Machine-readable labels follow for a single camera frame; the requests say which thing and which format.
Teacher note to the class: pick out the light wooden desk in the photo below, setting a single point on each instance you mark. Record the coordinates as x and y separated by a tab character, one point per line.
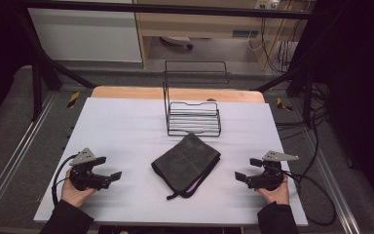
201	26

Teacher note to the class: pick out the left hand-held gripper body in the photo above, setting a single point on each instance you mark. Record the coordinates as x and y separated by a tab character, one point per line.
83	177

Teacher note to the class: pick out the person's left hand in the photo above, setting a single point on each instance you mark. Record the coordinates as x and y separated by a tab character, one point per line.
73	195

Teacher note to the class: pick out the yellow black tape marker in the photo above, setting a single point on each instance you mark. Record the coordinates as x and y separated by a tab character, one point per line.
73	99
283	105

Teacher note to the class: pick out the person's right hand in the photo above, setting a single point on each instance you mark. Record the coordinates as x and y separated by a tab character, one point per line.
277	194

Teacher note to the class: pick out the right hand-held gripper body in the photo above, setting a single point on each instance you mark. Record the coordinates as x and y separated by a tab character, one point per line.
269	177

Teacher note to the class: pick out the white board table cover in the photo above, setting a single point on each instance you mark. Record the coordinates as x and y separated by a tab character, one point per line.
126	136

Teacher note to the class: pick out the aluminium floor rail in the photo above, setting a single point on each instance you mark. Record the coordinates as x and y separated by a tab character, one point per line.
334	182
16	156

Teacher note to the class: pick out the dark grey cloth pouch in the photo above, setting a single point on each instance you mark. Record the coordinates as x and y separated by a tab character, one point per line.
186	162

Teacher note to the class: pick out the black metal frame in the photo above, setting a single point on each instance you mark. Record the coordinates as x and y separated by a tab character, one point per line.
162	8

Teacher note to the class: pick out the white chair base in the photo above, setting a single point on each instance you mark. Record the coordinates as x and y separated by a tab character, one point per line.
177	40

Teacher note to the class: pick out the black curtain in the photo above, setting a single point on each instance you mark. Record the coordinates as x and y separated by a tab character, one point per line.
360	81
0	48

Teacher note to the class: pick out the wooden table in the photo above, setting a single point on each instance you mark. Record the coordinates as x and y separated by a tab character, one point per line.
136	92

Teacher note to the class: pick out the white cabinet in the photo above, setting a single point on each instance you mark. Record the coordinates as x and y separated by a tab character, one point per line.
84	35

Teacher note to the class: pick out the white power strip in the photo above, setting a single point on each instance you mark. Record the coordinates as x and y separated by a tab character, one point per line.
268	4

